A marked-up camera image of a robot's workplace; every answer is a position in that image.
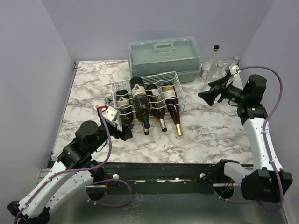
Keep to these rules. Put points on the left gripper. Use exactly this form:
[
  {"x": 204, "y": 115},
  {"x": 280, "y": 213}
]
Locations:
[{"x": 126, "y": 129}]

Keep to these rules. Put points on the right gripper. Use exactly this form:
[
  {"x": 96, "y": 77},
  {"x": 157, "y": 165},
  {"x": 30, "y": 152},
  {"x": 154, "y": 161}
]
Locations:
[{"x": 221, "y": 88}]

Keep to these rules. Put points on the clear bottle dark label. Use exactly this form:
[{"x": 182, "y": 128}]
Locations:
[{"x": 213, "y": 75}]

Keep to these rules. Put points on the clear bottle cream label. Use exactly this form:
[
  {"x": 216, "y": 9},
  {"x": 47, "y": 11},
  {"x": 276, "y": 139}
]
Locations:
[{"x": 210, "y": 63}]

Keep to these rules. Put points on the dark wine bottle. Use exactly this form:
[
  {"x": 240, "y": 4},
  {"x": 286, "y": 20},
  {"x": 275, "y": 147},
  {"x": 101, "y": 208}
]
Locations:
[
  {"x": 140, "y": 100},
  {"x": 123, "y": 104}
]

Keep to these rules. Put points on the clear bottle silver cap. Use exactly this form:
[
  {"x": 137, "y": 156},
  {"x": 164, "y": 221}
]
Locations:
[{"x": 235, "y": 61}]

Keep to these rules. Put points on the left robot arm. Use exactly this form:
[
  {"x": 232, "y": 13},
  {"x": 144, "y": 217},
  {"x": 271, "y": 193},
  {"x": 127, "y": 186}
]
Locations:
[{"x": 73, "y": 170}]

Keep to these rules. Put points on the dark bottle lower middle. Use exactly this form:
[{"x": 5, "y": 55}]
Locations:
[{"x": 145, "y": 130}]

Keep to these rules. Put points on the dark bottle silver neck lower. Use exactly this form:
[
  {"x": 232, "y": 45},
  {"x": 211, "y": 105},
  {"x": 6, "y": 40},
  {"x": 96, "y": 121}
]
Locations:
[{"x": 156, "y": 105}]

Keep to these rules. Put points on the red wine bottle gold cap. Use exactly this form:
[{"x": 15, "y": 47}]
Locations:
[{"x": 172, "y": 104}]

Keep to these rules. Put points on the green plastic toolbox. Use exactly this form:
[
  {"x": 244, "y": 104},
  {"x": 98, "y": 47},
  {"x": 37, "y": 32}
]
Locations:
[{"x": 181, "y": 55}]

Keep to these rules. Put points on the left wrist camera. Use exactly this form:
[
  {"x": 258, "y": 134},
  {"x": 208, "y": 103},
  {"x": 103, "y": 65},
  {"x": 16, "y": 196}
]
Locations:
[{"x": 109, "y": 113}]

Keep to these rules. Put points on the white wire wine rack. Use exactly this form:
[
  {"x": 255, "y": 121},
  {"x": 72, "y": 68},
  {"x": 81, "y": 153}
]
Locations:
[{"x": 159, "y": 80}]

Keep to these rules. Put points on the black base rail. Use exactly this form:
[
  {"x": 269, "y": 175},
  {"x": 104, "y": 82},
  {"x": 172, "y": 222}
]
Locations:
[{"x": 144, "y": 178}]

